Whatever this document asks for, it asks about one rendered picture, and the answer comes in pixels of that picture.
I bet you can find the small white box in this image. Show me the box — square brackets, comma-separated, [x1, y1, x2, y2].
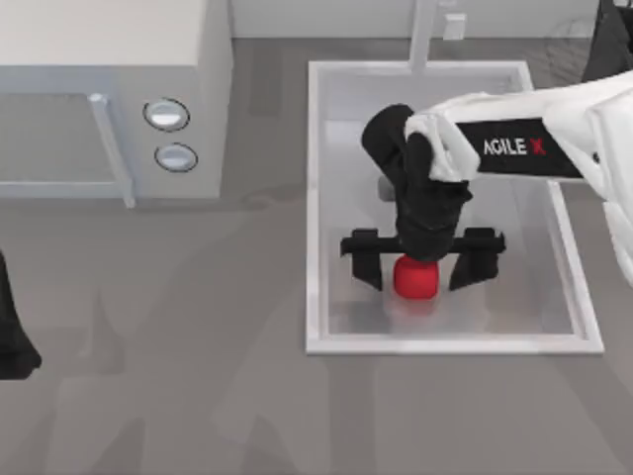
[442, 13, 468, 42]

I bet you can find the red apple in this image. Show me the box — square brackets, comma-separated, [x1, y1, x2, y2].
[393, 253, 441, 302]

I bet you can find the small round microwave knob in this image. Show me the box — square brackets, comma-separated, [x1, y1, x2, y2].
[153, 142, 201, 175]

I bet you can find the white sink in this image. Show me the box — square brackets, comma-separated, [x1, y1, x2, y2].
[304, 59, 606, 355]

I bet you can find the pale microwave oven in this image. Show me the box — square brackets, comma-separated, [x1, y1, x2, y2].
[0, 0, 234, 210]

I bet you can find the pale microwave door handle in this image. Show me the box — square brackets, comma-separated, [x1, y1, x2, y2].
[87, 92, 137, 210]

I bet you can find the large round microwave knob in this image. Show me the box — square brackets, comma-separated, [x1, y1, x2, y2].
[142, 97, 192, 134]

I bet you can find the tall pale tap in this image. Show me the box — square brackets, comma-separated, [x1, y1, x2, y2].
[407, 0, 432, 76]

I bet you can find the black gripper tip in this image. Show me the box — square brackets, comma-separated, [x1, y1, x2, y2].
[0, 249, 44, 383]

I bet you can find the microwave glass door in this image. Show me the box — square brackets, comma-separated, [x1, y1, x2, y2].
[0, 92, 125, 199]

